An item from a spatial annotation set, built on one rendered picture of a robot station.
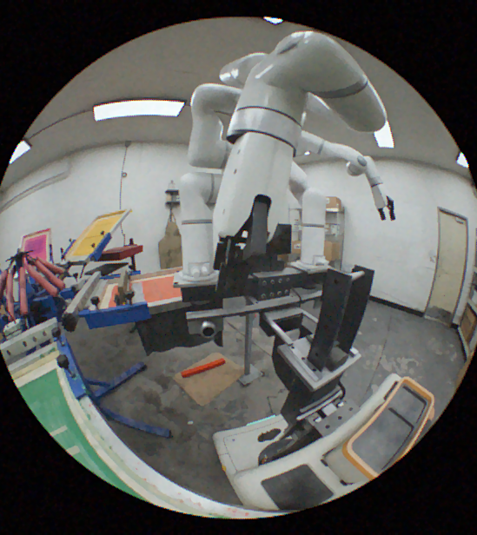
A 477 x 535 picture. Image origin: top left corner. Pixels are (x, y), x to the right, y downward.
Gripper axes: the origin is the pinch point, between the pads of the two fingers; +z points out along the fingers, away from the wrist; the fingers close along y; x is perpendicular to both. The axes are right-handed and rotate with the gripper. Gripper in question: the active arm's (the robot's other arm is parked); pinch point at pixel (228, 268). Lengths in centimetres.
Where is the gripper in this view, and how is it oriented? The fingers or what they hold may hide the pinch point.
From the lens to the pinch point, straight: 20.8
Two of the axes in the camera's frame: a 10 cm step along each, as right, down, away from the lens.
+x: 9.5, 1.1, 2.8
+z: -2.4, 8.5, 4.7
